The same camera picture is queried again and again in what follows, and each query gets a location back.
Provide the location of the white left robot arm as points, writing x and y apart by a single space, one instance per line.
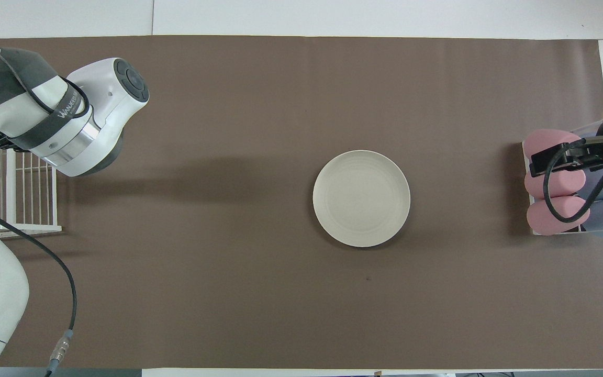
97 104

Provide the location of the white round plate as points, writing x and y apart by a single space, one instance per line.
361 198

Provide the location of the pink plastic cup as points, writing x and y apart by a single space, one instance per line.
547 140
542 220
534 184

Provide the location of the brown table mat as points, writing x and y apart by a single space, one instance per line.
228 235

